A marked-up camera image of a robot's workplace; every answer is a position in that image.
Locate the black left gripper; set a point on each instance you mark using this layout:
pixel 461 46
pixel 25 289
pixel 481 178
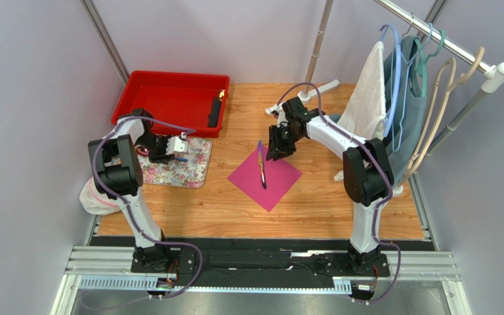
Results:
pixel 161 157

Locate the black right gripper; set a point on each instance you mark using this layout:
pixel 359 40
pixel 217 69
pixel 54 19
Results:
pixel 277 139

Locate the iridescent table knife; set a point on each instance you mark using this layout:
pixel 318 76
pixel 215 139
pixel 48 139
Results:
pixel 260 161

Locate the magenta paper napkin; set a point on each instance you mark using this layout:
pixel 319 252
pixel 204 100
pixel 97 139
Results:
pixel 280 177

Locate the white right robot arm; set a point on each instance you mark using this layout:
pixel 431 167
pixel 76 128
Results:
pixel 367 174

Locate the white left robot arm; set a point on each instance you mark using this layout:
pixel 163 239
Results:
pixel 118 175

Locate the floral cloth mat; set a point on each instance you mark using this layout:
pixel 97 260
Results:
pixel 187 170

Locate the red plastic tray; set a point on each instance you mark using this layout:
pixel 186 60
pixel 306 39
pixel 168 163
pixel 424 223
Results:
pixel 182 99

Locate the black object in tray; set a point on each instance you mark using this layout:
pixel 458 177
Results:
pixel 213 117

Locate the white mesh laundry bag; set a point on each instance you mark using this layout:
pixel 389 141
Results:
pixel 94 202

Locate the white towel on hanger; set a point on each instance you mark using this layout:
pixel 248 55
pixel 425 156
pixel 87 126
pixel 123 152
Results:
pixel 366 109

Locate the blue clothes hanger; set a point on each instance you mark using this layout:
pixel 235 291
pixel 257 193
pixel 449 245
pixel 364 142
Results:
pixel 395 78

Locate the teal garment on hanger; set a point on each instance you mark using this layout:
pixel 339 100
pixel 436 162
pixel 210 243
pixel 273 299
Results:
pixel 368 104

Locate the green clothes hanger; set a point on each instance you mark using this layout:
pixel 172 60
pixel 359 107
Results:
pixel 421 58

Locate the metal clothes rack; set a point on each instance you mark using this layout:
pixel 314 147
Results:
pixel 494 75

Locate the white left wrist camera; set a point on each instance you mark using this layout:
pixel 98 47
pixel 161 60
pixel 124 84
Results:
pixel 177 144

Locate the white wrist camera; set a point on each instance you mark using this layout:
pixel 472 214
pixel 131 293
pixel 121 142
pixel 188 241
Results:
pixel 177 144
pixel 278 112

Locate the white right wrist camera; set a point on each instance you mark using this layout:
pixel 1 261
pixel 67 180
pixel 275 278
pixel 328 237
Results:
pixel 278 112

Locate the black table edge rail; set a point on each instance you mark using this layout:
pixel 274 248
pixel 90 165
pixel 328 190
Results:
pixel 257 266

